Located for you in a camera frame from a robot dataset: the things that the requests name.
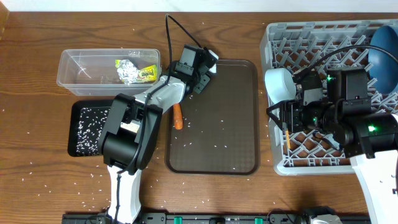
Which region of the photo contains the wooden chopstick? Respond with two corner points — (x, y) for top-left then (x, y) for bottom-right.
(285, 130), (291, 150)

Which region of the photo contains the light blue rice bowl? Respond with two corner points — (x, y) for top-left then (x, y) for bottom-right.
(264, 68), (296, 104)

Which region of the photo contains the yellow green snack wrapper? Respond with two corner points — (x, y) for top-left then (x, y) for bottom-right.
(114, 59), (158, 84)

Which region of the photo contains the orange carrot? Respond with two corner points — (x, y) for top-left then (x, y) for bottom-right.
(173, 103), (183, 130)

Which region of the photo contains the aluminium foil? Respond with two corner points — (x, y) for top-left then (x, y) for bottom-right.
(115, 59), (139, 85)

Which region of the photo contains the dark blue plate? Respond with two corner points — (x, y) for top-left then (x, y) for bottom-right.
(368, 26), (397, 95)

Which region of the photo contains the white tissue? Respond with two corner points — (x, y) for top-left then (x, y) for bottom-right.
(209, 50), (219, 73)

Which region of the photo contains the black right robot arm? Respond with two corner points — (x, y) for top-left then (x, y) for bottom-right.
(264, 67), (397, 223)

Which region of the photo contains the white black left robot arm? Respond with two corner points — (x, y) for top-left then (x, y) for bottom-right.
(98, 56), (218, 223)

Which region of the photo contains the grey dishwasher rack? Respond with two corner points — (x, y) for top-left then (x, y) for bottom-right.
(260, 19), (397, 176)

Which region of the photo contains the brown serving tray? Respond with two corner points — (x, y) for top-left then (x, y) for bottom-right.
(165, 60), (260, 175)

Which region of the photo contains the clear plastic bin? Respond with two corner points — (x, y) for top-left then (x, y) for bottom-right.
(57, 48), (161, 96)

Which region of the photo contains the pile of white rice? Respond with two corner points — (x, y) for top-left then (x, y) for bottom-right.
(76, 106), (110, 157)

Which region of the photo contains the black tray bin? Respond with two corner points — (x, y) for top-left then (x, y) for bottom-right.
(67, 98), (157, 157)

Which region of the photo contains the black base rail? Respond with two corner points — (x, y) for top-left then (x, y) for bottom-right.
(61, 206), (379, 224)

